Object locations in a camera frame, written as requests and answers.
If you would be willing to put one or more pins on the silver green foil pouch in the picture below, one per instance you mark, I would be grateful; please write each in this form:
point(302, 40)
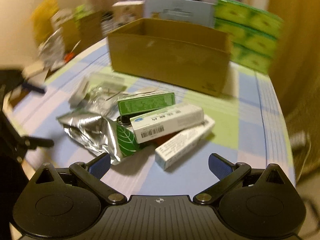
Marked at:
point(99, 134)

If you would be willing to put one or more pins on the plaid tablecloth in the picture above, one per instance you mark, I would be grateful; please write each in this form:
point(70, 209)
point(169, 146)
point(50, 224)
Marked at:
point(249, 128)

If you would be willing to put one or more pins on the white humidifier product box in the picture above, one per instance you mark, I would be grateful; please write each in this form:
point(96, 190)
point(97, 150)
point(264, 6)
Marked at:
point(127, 11)

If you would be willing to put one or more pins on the green throat spray box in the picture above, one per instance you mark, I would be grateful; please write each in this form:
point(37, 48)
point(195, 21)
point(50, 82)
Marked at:
point(140, 103)

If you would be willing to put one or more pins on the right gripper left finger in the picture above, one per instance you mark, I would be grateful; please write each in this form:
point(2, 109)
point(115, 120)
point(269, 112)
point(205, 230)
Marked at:
point(90, 174)

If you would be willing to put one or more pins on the light blue milk carton box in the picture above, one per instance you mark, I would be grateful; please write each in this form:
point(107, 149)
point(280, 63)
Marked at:
point(196, 12)

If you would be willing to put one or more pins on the brown cardboard box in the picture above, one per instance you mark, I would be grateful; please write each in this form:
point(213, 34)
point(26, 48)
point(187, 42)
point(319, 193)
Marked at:
point(179, 53)

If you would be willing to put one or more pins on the white ointment tube box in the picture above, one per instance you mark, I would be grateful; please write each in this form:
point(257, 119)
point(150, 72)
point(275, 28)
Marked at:
point(183, 142)

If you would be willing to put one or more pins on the green tissue pack bundle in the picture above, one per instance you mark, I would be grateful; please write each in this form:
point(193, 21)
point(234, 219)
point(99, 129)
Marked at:
point(254, 33)

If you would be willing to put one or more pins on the clear silver plastic bag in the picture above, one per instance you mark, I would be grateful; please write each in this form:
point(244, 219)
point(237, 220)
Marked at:
point(104, 92)

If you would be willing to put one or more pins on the brown cardboard carton stack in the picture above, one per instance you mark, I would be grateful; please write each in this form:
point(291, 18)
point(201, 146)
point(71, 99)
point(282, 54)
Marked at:
point(80, 27)

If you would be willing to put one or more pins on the white mecobalamin tablet box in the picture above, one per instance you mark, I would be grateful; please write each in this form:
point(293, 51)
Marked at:
point(159, 123)

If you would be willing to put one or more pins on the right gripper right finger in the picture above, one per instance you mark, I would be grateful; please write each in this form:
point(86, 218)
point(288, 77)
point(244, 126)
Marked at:
point(229, 175)

